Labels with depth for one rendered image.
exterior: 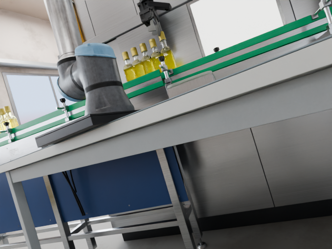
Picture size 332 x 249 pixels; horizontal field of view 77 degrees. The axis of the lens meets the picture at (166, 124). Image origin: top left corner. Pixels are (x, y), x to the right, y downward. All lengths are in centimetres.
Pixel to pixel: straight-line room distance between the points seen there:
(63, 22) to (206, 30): 74
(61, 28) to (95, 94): 31
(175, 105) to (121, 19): 115
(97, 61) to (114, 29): 85
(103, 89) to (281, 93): 44
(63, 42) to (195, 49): 71
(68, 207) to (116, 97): 94
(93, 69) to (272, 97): 47
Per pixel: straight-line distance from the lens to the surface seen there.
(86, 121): 51
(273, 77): 35
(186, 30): 129
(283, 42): 109
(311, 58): 35
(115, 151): 60
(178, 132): 46
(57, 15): 88
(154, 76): 101
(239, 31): 126
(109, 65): 65
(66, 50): 82
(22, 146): 153
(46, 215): 157
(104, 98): 61
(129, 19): 145
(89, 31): 162
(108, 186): 121
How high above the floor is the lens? 70
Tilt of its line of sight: level
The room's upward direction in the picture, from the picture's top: 17 degrees counter-clockwise
